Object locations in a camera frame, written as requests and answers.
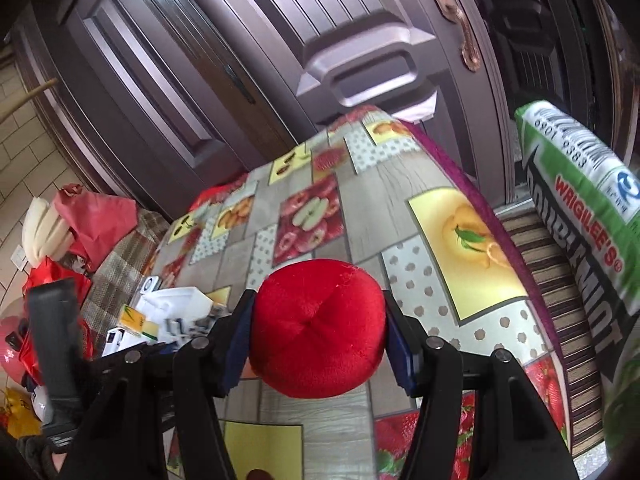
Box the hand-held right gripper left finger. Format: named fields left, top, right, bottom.
left=60, top=290, right=257, bottom=480

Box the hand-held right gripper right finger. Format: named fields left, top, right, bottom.
left=381, top=292, right=581, bottom=480

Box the red plush toy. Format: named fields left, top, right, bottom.
left=248, top=259, right=388, bottom=400

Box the white tray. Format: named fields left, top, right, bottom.
left=102, top=286, right=217, bottom=356

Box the yellow tissue packet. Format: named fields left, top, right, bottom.
left=117, top=305, right=161, bottom=341

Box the pink round object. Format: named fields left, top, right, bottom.
left=0, top=315, right=32, bottom=386

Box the black white patterned cloth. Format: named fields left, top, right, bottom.
left=162, top=310, right=223, bottom=343

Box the yellow plastic bag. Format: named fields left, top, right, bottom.
left=0, top=387, right=43, bottom=438

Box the red gift bag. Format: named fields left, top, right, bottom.
left=20, top=257, right=96, bottom=386

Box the plaid blanket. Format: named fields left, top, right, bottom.
left=80, top=210, right=171, bottom=341

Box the dark red plastic bag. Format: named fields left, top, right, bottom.
left=52, top=183, right=140, bottom=263

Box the green printed pillow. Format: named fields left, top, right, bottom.
left=514, top=100, right=640, bottom=466

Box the wooden stick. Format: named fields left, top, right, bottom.
left=0, top=77, right=58, bottom=122

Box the brown metal door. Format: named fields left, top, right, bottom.
left=10, top=0, right=640, bottom=221

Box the black door handle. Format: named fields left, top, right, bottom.
left=224, top=65, right=256, bottom=106

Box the copper door handle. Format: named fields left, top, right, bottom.
left=397, top=0, right=482, bottom=71

